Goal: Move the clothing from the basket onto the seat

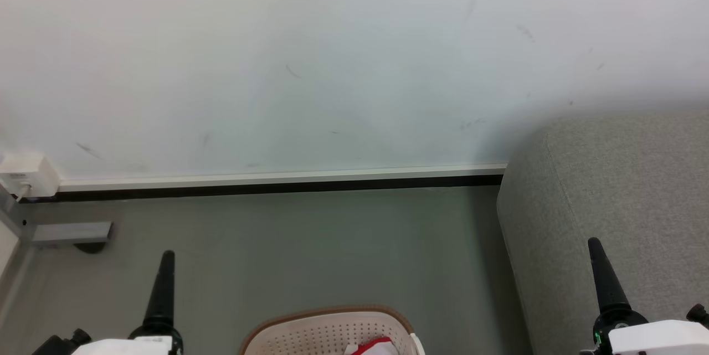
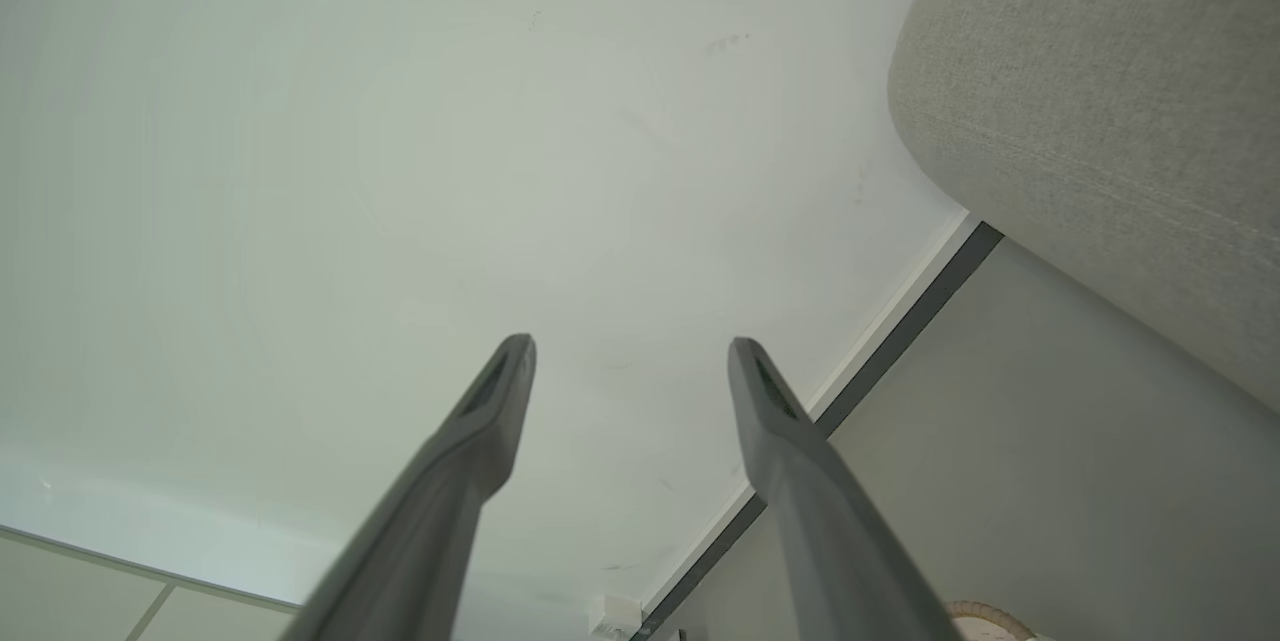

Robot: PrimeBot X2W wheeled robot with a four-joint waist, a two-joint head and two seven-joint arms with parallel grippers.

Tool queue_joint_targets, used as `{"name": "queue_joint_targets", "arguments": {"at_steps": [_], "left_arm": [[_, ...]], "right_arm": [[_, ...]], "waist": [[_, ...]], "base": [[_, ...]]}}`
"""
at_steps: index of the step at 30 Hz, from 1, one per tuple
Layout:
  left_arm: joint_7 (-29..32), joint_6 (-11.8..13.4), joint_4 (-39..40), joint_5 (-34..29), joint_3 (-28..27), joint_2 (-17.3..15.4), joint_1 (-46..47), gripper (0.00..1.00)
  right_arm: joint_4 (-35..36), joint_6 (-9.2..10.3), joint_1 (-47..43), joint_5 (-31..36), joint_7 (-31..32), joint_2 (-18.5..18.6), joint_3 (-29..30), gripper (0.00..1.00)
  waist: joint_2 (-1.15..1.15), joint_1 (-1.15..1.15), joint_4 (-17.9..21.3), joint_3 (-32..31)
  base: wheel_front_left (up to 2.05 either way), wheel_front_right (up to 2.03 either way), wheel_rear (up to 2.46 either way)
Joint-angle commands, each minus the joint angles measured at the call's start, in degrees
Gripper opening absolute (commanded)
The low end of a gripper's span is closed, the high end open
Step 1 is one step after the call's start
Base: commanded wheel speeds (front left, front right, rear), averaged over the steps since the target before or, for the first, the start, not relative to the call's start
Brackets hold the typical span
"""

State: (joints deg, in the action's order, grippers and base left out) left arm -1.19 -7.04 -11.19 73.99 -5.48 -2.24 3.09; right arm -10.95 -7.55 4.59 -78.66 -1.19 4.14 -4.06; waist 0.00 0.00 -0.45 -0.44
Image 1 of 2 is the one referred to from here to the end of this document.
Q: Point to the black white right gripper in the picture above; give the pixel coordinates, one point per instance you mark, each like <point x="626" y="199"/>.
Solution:
<point x="653" y="339"/>

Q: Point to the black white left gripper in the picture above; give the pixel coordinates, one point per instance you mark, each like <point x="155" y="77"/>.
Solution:
<point x="158" y="338"/>

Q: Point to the red and white garment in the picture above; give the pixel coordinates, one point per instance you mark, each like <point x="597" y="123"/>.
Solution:
<point x="376" y="347"/>

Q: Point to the grey fabric sofa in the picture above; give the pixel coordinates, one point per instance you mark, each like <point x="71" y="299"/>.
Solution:
<point x="620" y="189"/>

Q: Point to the grey metal floor bar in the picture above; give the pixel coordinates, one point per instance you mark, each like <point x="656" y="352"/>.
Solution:
<point x="72" y="231"/>

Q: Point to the beige perforated laundry basket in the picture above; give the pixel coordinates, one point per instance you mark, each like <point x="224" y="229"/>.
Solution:
<point x="310" y="335"/>

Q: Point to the white baseboard strip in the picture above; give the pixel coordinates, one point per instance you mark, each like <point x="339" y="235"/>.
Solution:
<point x="277" y="178"/>

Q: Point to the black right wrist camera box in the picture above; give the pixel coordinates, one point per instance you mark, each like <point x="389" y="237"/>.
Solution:
<point x="699" y="313"/>

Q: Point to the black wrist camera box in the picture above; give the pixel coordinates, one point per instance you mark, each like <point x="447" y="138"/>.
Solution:
<point x="66" y="343"/>
<point x="699" y="313"/>

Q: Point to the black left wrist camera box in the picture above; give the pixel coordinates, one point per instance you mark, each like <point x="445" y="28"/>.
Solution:
<point x="66" y="343"/>

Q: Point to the grey metal frame post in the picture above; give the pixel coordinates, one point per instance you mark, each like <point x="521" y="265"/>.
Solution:
<point x="12" y="216"/>

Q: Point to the white wall socket box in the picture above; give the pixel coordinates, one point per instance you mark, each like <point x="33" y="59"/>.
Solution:
<point x="27" y="172"/>

